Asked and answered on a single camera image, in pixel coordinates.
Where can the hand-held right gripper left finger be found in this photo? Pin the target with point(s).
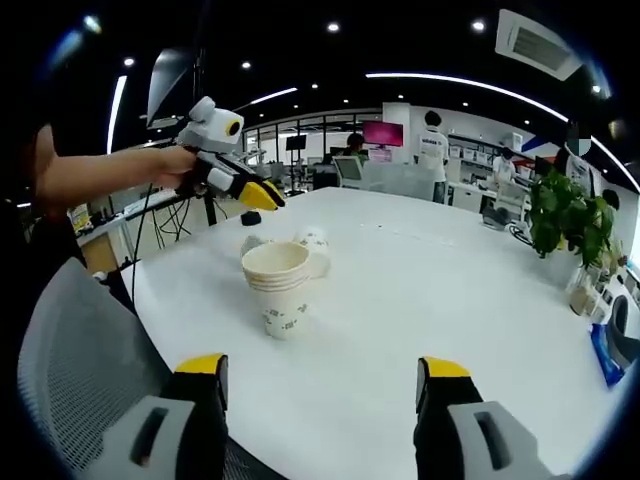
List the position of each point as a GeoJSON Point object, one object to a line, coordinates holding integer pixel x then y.
{"type": "Point", "coordinates": [200, 425]}

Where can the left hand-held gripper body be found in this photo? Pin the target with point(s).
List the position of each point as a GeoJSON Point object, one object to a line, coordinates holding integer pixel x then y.
{"type": "Point", "coordinates": [212, 130]}

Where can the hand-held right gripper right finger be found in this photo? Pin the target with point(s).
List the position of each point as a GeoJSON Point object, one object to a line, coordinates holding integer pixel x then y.
{"type": "Point", "coordinates": [440, 430]}

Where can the group of white paper cups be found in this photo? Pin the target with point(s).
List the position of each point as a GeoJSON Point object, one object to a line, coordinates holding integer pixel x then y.
{"type": "Point", "coordinates": [280, 280]}

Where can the person's left hand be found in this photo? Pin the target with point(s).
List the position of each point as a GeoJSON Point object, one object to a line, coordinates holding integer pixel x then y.
{"type": "Point", "coordinates": [175, 167]}

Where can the small black object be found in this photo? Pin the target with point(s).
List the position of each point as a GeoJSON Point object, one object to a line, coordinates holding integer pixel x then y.
{"type": "Point", "coordinates": [251, 219]}

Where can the black stand pole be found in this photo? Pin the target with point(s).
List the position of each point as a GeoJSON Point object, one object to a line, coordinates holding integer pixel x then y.
{"type": "Point", "coordinates": [210, 212]}

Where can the black screen on stand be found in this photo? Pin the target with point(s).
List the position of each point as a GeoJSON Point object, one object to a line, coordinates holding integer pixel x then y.
{"type": "Point", "coordinates": [296, 142]}

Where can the white office chair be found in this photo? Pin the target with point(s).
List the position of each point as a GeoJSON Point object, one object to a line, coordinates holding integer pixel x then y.
{"type": "Point", "coordinates": [349, 170]}

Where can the ceiling light strip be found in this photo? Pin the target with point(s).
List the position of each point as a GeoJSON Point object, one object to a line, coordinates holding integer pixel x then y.
{"type": "Point", "coordinates": [465, 84]}
{"type": "Point", "coordinates": [116, 112]}

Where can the red screen monitor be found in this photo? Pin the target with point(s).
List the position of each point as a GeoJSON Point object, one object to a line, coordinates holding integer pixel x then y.
{"type": "Point", "coordinates": [382, 134]}

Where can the white table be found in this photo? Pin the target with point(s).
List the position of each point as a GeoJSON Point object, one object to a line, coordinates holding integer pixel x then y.
{"type": "Point", "coordinates": [400, 305]}

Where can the translucent grey chair back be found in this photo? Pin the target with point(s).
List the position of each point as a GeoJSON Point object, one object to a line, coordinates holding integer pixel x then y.
{"type": "Point", "coordinates": [400, 180]}

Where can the grey mesh chair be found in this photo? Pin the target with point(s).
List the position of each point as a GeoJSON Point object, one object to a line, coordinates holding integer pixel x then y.
{"type": "Point", "coordinates": [85, 350]}

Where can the wooden side desk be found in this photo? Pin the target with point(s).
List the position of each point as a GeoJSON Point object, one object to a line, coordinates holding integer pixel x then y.
{"type": "Point", "coordinates": [105, 240]}

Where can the yellow packet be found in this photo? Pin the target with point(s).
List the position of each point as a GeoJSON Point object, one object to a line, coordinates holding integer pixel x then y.
{"type": "Point", "coordinates": [79, 217]}

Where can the blue packet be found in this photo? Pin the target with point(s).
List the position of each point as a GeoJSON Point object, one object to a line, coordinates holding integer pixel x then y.
{"type": "Point", "coordinates": [605, 355]}

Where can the person's dark shirt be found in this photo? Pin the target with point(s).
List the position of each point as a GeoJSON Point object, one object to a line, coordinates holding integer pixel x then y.
{"type": "Point", "coordinates": [50, 245]}

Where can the grey curved object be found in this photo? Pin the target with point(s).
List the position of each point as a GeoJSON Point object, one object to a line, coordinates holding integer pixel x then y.
{"type": "Point", "coordinates": [622, 340]}

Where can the grey desk device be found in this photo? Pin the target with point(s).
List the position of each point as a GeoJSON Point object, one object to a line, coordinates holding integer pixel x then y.
{"type": "Point", "coordinates": [496, 218]}

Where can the green potted plant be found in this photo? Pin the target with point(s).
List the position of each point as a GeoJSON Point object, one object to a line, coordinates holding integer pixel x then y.
{"type": "Point", "coordinates": [560, 210]}

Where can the ceiling air conditioner vent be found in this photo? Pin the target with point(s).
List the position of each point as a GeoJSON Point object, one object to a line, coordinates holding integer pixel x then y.
{"type": "Point", "coordinates": [535, 42]}

